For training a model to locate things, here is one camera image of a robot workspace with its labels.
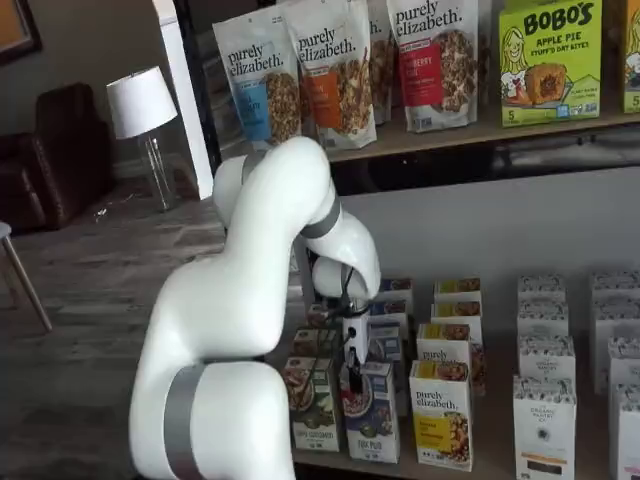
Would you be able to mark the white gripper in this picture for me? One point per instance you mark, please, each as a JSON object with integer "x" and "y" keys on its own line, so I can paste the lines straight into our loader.
{"x": 357, "y": 330}

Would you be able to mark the blue white cereal box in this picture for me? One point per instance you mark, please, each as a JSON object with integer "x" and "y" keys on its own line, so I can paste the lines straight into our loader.
{"x": 397, "y": 287}
{"x": 392, "y": 311}
{"x": 390, "y": 345}
{"x": 375, "y": 425}

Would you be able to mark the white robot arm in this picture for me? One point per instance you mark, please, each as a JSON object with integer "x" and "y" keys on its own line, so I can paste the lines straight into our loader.
{"x": 235, "y": 300}

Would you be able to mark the green white cereal box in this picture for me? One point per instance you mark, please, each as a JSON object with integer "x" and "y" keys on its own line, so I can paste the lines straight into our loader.
{"x": 312, "y": 415}
{"x": 320, "y": 316}
{"x": 312, "y": 345}

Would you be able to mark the yellow white granola box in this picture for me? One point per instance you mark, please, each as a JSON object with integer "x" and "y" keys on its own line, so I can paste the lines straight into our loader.
{"x": 445, "y": 342}
{"x": 440, "y": 425}
{"x": 457, "y": 310}
{"x": 457, "y": 287}

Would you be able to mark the white organic pantry box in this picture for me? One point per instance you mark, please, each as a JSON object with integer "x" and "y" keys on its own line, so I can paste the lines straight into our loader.
{"x": 615, "y": 282}
{"x": 542, "y": 317}
{"x": 625, "y": 360}
{"x": 545, "y": 430}
{"x": 542, "y": 286}
{"x": 545, "y": 357}
{"x": 629, "y": 435}
{"x": 612, "y": 315}

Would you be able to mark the black metal wood shelf unit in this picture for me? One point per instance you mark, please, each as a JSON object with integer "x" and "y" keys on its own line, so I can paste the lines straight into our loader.
{"x": 425, "y": 137}

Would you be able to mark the green Bobo's box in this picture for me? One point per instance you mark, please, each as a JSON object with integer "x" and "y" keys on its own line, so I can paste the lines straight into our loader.
{"x": 550, "y": 65}

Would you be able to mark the yellow Bobo's box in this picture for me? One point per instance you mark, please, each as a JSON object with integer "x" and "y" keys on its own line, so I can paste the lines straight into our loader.
{"x": 632, "y": 60}

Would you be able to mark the orange granola bag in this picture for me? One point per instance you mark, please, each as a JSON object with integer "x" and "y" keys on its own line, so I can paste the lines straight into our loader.
{"x": 330, "y": 75}

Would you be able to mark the blue granola bag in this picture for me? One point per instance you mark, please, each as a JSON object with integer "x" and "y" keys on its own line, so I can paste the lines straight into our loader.
{"x": 250, "y": 85}

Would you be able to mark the white square pillar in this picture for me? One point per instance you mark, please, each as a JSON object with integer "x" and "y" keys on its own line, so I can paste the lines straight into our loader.
{"x": 185, "y": 100}

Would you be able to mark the red granola bag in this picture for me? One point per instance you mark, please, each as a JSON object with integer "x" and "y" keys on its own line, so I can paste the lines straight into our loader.
{"x": 435, "y": 60}

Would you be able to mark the white shade table lamp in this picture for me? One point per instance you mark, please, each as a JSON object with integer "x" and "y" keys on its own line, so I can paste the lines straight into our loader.
{"x": 140, "y": 100}

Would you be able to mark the white legged stool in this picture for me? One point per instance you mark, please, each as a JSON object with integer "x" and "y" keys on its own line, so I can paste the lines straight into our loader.
{"x": 20, "y": 275}

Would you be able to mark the brown leather armchair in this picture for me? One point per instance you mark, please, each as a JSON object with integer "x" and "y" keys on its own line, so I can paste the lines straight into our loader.
{"x": 55, "y": 165}

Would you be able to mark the dark framed picture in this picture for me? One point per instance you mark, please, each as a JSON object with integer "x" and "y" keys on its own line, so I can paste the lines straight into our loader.
{"x": 17, "y": 25}

